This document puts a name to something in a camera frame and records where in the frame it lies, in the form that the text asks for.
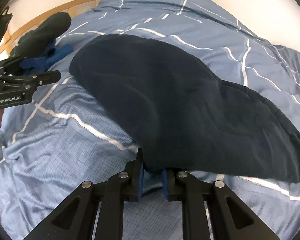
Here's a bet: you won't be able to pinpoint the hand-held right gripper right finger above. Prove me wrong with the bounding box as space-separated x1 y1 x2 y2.
161 168 280 240

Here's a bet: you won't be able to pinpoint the navy blue pants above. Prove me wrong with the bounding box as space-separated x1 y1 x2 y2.
69 34 300 183

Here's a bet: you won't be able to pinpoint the dark grey folded garment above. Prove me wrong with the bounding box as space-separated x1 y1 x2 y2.
10 12 72 58

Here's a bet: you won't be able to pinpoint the blue folded garment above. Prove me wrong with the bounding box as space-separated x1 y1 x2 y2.
20 44 74 72

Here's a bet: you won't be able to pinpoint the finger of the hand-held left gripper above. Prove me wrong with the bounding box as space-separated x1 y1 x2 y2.
0 70 62 91
0 56 48 75

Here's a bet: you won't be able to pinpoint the blue checked duvet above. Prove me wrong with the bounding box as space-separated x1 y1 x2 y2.
0 0 300 240

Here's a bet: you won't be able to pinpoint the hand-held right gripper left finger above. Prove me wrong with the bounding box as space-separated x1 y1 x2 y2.
22 147 144 240

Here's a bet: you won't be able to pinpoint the wooden bunk bed frame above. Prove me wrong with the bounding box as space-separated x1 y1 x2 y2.
2 0 108 53

